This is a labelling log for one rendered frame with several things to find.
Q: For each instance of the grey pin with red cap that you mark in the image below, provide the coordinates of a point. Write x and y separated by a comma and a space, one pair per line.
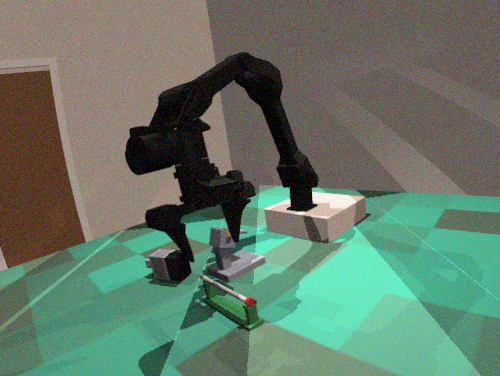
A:
248, 301

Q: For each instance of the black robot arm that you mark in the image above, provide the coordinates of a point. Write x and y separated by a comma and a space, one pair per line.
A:
160, 146

